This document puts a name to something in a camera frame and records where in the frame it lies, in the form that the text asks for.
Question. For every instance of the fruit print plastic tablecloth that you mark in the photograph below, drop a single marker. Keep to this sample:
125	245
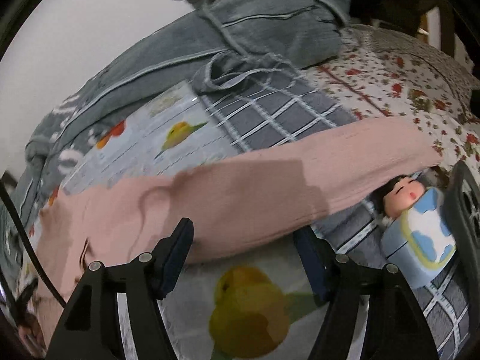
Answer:
178	130

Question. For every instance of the person's left hand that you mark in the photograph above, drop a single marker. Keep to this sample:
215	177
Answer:
21	328

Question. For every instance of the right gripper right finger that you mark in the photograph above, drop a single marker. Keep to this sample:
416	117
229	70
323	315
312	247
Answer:
396	327

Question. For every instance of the pink ribbed knit sweater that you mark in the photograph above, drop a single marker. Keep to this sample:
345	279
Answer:
235	204

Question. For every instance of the small doll figurine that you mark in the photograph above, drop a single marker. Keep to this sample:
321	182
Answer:
417	240

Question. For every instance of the grey embroidered quilt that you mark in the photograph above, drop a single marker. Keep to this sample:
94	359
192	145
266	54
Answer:
304	31

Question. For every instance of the grey plaid cloth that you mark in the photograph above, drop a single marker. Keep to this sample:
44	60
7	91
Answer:
355	230

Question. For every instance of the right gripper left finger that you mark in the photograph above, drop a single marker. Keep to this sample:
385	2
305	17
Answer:
89	327

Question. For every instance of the floral bed sheet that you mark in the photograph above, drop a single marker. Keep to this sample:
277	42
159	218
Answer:
381	72

